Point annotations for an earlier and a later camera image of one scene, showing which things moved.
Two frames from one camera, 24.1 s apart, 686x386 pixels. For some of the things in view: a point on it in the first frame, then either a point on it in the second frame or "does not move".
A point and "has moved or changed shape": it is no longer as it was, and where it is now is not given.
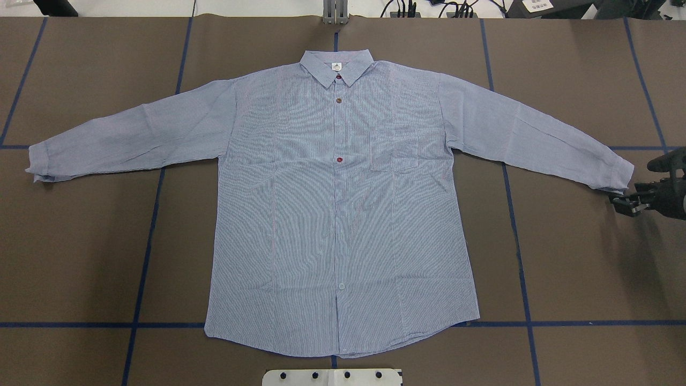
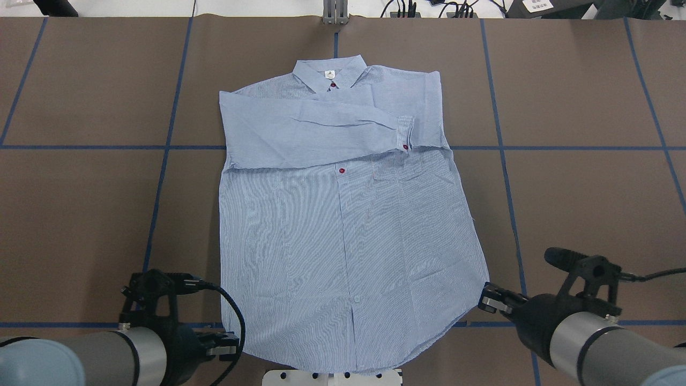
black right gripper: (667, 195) → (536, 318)
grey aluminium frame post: (335, 12) does not move
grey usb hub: (394, 14) does not move
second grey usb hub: (452, 14) does not move
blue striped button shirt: (335, 231) has moved or changed shape
